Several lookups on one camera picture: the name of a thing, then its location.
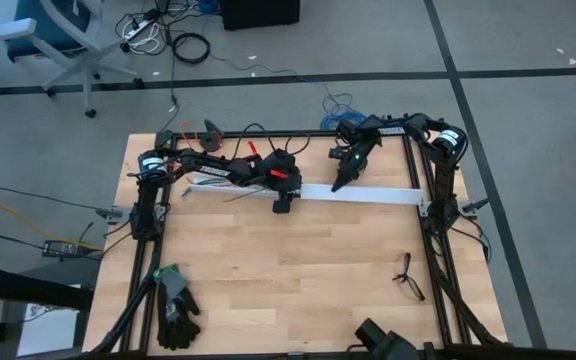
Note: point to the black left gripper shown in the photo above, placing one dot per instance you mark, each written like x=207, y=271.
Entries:
x=290, y=162

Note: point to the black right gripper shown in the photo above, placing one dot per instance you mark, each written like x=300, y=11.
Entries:
x=360, y=152

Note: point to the white duct cover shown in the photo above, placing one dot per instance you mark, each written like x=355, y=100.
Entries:
x=378, y=195

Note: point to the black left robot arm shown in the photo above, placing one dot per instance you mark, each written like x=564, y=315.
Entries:
x=208, y=162

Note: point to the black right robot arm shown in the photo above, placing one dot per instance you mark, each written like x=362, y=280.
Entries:
x=443, y=165

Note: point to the red plastic tag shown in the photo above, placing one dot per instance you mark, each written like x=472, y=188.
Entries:
x=278, y=174

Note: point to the black eyeglasses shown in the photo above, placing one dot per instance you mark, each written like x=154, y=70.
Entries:
x=404, y=276

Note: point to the black box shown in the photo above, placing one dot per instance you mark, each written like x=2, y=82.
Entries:
x=258, y=14

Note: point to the black boxy device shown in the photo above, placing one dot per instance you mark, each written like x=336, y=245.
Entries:
x=385, y=342

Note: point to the black glove green cuff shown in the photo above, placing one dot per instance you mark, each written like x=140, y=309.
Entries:
x=170, y=285
x=178, y=330

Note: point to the white power strip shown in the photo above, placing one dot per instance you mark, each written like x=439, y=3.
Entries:
x=138, y=29

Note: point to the black power adapter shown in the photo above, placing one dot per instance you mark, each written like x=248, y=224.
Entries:
x=60, y=248

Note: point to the white teal office chair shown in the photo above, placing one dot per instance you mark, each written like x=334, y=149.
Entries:
x=48, y=25

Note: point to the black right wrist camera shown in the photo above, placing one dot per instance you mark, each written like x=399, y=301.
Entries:
x=338, y=152

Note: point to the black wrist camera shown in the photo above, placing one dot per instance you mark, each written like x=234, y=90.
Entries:
x=338, y=152
x=283, y=205

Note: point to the black aluminium table frame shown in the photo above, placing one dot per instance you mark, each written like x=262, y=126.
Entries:
x=318, y=134

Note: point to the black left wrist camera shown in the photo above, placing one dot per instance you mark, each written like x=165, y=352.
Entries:
x=283, y=205

